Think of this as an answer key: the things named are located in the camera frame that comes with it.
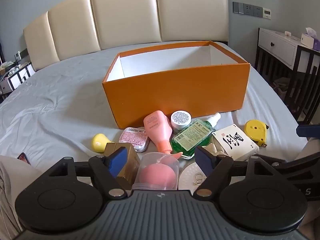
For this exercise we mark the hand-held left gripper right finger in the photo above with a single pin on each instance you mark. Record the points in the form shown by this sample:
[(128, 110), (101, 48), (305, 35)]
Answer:
[(203, 162)]

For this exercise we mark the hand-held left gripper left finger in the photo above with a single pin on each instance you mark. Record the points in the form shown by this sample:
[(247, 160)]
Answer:
[(118, 161)]

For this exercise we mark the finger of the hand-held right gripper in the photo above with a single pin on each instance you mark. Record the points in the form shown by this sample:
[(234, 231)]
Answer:
[(275, 160), (308, 130)]

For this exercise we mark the yellow bulb-shaped bottle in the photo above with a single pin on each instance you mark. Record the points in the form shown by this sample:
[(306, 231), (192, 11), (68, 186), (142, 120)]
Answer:
[(99, 143)]

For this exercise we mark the yellow tape measure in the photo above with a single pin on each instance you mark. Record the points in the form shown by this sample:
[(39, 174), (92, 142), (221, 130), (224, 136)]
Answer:
[(255, 130)]

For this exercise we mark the clear container with pink sponge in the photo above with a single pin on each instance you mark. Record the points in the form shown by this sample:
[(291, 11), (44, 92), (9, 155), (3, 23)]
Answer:
[(155, 172)]

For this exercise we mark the pink bottle with salmon cap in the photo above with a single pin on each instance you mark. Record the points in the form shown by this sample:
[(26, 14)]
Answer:
[(158, 127)]

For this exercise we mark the orange cardboard box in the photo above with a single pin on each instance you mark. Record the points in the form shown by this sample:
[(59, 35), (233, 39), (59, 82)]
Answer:
[(175, 95)]

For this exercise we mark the gold box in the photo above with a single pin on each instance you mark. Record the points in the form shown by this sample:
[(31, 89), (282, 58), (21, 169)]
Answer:
[(130, 165)]

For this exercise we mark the white round compact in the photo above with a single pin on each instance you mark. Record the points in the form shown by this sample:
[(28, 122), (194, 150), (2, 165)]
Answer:
[(190, 177)]

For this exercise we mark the green liquid spray bottle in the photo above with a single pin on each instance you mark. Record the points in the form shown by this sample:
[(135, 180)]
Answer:
[(192, 136)]

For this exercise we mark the pink and white tin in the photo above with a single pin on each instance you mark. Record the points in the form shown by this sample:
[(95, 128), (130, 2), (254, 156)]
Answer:
[(133, 136)]

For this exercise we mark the white box with black calligraphy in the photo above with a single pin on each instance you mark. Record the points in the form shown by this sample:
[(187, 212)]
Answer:
[(235, 140)]

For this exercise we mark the white jar with patterned lid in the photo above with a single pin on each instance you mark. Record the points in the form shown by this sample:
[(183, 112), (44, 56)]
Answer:
[(180, 118)]

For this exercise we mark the grey bed sheet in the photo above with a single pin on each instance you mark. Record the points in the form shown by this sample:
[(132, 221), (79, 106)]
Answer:
[(62, 100)]

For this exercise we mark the tissue box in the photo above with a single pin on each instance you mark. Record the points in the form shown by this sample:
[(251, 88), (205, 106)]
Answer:
[(310, 40)]

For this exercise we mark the smartphone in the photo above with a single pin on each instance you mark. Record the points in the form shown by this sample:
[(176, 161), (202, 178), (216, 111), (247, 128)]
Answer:
[(23, 158)]

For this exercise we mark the small white device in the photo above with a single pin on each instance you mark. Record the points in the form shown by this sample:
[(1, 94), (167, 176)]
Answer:
[(287, 33)]

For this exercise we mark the cluttered white bedside table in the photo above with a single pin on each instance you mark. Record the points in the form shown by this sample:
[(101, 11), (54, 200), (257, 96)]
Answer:
[(20, 76)]

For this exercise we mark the cream padded headboard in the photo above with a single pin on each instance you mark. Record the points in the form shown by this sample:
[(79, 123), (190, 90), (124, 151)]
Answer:
[(125, 15)]

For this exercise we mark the white wall thermostat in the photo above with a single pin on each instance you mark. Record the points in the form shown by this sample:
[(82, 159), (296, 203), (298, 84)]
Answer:
[(266, 12)]

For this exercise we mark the grey wall switch panel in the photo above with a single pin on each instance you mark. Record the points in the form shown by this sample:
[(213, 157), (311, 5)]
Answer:
[(247, 8)]

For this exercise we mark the small white wall switch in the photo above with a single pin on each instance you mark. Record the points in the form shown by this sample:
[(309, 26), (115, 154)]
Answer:
[(18, 55)]

